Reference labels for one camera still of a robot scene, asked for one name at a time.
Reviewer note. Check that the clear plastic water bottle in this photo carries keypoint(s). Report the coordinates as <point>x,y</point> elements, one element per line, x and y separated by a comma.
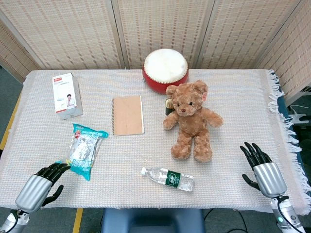
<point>170,178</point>

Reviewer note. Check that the beige folding screen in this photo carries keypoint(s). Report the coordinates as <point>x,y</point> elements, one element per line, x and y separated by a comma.
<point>155,31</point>

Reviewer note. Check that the dark can with gold label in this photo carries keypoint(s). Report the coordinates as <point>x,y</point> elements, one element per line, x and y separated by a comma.
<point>168,106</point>

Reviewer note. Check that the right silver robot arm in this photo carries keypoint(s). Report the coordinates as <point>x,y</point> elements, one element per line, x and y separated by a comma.
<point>286,214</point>

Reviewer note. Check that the brown plush teddy bear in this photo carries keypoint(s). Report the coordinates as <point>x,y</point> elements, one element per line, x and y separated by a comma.
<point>190,120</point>

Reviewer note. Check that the woven fringed tablecloth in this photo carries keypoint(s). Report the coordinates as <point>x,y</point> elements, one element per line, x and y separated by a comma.
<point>136,155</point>

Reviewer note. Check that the brown spiral notebook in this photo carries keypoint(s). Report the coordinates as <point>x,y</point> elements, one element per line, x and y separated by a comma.
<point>128,115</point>

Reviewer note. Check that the white red lamp box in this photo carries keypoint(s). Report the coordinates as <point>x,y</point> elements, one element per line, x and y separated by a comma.
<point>66,95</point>

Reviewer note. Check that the teal snack bag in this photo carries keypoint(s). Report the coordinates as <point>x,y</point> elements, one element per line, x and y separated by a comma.
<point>85,150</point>

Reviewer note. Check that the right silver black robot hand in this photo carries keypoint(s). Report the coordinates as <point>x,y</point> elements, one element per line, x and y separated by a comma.
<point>268,176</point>

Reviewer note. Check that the blue chair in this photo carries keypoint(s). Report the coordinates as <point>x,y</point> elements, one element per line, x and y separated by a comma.
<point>153,221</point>

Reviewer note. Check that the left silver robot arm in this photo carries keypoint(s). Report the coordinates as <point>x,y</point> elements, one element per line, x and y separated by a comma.
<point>12,221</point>

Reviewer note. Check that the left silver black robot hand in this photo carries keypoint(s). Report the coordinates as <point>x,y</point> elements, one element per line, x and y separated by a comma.
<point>34,188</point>

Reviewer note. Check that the red drum with white skin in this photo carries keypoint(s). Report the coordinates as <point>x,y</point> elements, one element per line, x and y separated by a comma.
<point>165,70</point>

